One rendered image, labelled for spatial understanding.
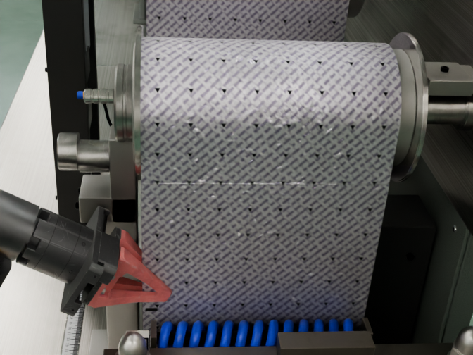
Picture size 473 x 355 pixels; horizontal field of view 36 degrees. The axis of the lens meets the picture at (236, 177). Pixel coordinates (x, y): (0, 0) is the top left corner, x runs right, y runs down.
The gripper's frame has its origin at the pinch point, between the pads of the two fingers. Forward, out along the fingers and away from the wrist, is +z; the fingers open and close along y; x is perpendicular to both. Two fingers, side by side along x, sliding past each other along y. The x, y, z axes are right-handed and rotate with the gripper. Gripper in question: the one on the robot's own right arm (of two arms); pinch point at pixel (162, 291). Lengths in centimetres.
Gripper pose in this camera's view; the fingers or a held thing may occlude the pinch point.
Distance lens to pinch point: 75.1
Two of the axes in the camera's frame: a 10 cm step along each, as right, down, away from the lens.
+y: 0.9, 5.1, -8.6
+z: 8.4, 4.2, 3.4
